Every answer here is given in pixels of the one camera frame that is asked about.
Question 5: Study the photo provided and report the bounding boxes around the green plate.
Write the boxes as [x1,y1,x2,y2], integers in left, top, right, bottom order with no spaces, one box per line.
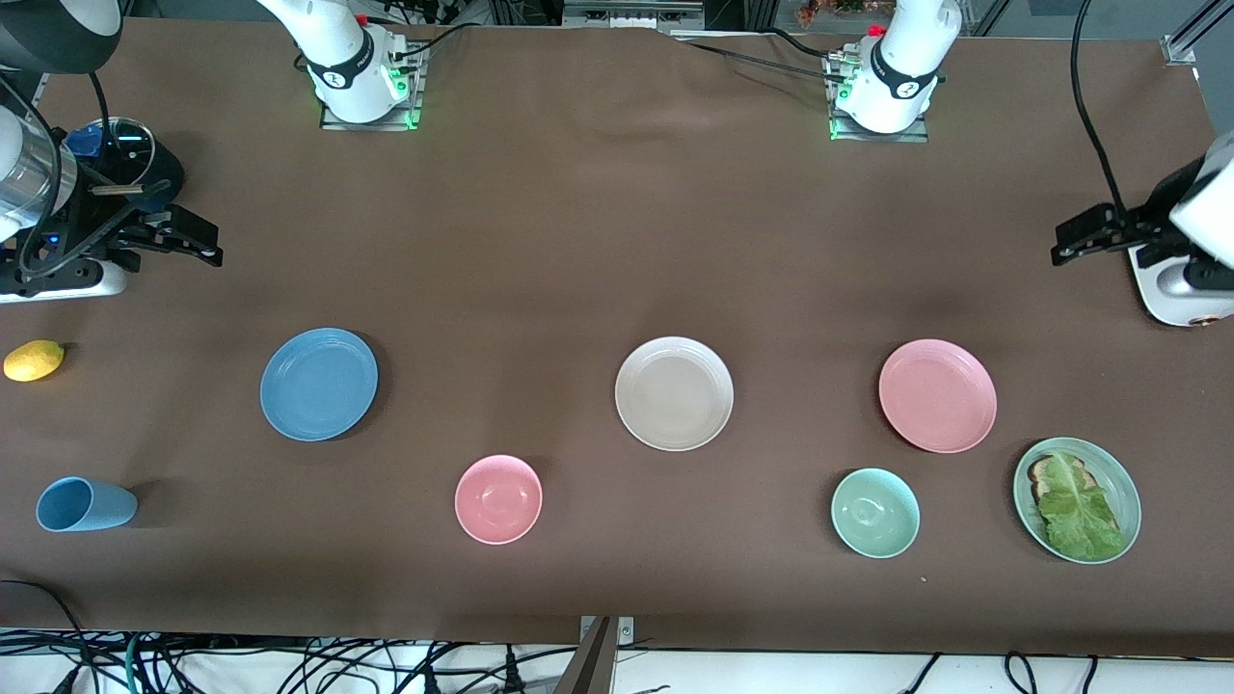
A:
[1013,438,1142,565]

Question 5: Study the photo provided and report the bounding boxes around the toasted bread slice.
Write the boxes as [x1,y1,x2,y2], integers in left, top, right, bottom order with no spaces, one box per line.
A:
[1028,455,1095,502]

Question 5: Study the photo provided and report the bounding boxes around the pink plate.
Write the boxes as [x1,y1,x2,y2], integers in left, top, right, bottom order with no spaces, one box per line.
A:
[878,339,998,454]

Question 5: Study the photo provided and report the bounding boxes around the aluminium frame profile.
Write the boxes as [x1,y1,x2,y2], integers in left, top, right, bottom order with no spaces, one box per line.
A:
[1162,0,1234,67]

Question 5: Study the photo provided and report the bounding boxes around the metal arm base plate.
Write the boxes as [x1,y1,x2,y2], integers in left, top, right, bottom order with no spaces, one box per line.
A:
[829,53,929,144]
[321,43,425,132]

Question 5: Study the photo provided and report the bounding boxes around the green lettuce leaf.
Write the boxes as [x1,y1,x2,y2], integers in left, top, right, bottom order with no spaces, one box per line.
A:
[1036,453,1126,562]

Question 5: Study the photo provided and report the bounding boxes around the reddish brown plant decoration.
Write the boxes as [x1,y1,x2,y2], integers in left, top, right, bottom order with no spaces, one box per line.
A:
[798,0,898,28]

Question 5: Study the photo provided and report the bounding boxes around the brown table cover cloth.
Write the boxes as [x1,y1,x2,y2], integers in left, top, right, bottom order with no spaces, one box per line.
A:
[0,17,1234,658]

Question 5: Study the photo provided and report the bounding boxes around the glass lid with blue knob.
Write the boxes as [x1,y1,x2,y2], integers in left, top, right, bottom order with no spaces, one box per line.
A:
[66,117,155,189]

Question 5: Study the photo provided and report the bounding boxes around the yellow lemon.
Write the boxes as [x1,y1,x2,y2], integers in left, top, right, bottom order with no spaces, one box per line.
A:
[3,339,67,384]

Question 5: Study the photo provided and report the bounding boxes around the blue cup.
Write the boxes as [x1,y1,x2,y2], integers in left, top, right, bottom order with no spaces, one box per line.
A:
[36,476,139,533]

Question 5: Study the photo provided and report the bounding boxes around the tangled black floor cables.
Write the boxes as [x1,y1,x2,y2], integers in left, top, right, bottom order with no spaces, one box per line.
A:
[0,631,579,694]

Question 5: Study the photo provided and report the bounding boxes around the white appliance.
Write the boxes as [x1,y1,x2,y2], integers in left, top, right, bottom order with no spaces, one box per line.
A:
[1128,246,1234,329]

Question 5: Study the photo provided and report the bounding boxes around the small metal bracket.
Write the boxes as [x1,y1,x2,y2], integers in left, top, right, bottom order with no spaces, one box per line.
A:
[578,615,635,647]

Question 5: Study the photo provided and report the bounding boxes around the green bowl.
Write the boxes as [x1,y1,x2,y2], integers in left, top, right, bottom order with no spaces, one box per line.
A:
[831,468,921,559]

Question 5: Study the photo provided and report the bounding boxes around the pink bowl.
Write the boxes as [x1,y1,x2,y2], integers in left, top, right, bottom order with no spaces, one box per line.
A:
[454,455,544,546]

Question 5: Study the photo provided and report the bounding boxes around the blue plate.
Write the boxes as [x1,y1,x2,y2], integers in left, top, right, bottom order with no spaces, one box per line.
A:
[260,328,379,442]

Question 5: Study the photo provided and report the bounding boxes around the dark metal post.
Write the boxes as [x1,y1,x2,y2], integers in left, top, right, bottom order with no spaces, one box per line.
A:
[554,617,618,694]

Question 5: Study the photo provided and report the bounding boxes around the beige plate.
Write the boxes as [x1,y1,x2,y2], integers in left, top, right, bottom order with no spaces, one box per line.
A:
[615,336,735,452]

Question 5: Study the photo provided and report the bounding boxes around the grey metal frame bar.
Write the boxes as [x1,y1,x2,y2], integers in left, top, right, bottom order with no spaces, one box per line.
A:
[562,0,705,30]

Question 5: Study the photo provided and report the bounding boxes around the dark blue saucepan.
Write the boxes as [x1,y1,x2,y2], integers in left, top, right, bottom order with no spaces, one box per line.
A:
[63,116,186,218]

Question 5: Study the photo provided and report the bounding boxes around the black looped cable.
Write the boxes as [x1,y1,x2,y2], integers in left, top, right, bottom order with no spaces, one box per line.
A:
[0,578,93,676]

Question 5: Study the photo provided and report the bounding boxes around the black base cable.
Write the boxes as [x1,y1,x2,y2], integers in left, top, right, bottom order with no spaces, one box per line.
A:
[762,27,838,64]
[397,21,483,61]
[675,37,842,86]

